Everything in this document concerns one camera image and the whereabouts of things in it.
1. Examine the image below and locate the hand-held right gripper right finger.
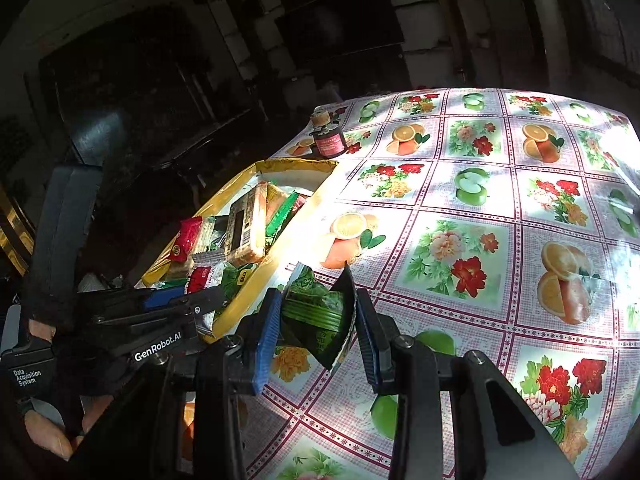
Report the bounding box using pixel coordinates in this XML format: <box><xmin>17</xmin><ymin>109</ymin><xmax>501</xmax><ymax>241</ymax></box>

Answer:
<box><xmin>354</xmin><ymin>287</ymin><xmax>581</xmax><ymax>480</ymax></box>

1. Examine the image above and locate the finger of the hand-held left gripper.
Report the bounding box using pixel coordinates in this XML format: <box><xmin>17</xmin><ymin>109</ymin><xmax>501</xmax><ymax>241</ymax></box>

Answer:
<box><xmin>82</xmin><ymin>285</ymin><xmax>188</xmax><ymax>313</ymax></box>
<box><xmin>100</xmin><ymin>284</ymin><xmax>233</xmax><ymax>331</ymax></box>

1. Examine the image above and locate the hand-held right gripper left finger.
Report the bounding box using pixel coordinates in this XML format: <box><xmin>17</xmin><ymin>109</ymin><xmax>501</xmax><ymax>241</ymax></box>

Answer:
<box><xmin>192</xmin><ymin>287</ymin><xmax>285</xmax><ymax>480</ymax></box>

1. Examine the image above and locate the yellow cardboard box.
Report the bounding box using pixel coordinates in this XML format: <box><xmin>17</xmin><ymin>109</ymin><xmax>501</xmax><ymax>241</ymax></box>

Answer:
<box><xmin>141</xmin><ymin>156</ymin><xmax>340</xmax><ymax>346</ymax></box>

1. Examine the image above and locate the green triangular packet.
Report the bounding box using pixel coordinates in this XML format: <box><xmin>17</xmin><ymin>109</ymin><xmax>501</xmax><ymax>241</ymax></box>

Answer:
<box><xmin>280</xmin><ymin>262</ymin><xmax>358</xmax><ymax>372</ymax></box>

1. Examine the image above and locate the person's left hand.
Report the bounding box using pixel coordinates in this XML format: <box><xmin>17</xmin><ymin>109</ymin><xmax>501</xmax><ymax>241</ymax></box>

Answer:
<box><xmin>22</xmin><ymin>394</ymin><xmax>115</xmax><ymax>462</ymax></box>

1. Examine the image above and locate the red and white packet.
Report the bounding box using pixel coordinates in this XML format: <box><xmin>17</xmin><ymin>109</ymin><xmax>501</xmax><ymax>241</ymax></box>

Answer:
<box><xmin>185</xmin><ymin>265</ymin><xmax>226</xmax><ymax>296</ymax></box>

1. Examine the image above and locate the bright green snack packet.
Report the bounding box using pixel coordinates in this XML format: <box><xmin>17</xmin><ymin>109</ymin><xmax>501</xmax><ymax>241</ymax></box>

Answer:
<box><xmin>220</xmin><ymin>260</ymin><xmax>263</xmax><ymax>311</ymax></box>

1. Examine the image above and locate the red cracker packet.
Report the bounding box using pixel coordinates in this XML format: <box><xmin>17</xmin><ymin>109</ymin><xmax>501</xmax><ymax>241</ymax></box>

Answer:
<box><xmin>167</xmin><ymin>216</ymin><xmax>206</xmax><ymax>263</ymax></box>

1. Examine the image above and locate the orange striped wafer packet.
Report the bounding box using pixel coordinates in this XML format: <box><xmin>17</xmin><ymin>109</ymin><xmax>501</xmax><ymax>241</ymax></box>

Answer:
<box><xmin>220</xmin><ymin>182</ymin><xmax>268</xmax><ymax>266</ymax></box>

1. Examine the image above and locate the dark padded chair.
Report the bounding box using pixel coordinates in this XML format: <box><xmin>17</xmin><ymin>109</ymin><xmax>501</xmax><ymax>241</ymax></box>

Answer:
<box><xmin>27</xmin><ymin>162</ymin><xmax>103</xmax><ymax>321</ymax></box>

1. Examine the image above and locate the fruit and flower print tablecloth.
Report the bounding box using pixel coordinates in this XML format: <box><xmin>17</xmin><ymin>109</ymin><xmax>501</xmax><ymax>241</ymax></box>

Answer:
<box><xmin>180</xmin><ymin>87</ymin><xmax>640</xmax><ymax>480</ymax></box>

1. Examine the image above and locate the red jar with cork lid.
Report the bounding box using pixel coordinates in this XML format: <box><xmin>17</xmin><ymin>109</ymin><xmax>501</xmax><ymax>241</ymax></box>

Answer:
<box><xmin>310</xmin><ymin>110</ymin><xmax>347</xmax><ymax>159</ymax></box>

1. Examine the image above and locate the dark cabinet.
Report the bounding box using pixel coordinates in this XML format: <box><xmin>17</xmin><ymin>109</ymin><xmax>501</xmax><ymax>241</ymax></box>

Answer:
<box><xmin>40</xmin><ymin>5</ymin><xmax>261</xmax><ymax>161</ymax></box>

